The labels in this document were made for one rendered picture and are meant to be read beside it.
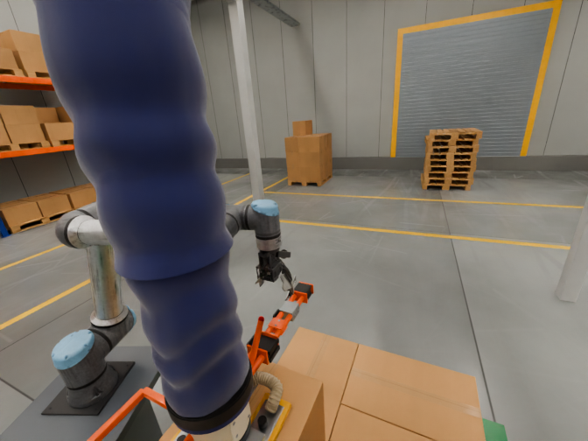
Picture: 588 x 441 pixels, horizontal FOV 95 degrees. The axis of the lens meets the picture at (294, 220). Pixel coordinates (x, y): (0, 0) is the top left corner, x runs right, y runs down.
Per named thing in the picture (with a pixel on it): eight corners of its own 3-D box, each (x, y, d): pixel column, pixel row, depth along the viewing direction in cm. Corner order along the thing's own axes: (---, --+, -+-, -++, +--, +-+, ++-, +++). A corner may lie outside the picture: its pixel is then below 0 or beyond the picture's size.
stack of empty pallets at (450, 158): (473, 191, 615) (484, 131, 569) (420, 189, 659) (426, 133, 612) (465, 178, 725) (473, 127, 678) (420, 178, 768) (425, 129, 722)
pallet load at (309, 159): (320, 186, 753) (318, 120, 691) (288, 185, 793) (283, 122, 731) (332, 177, 855) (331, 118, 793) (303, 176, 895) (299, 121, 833)
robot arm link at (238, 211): (207, 212, 89) (242, 212, 87) (221, 200, 100) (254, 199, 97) (213, 237, 93) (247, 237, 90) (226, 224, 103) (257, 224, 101)
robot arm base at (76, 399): (57, 410, 114) (47, 395, 111) (87, 370, 132) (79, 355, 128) (102, 406, 115) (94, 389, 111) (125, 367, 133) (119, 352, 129)
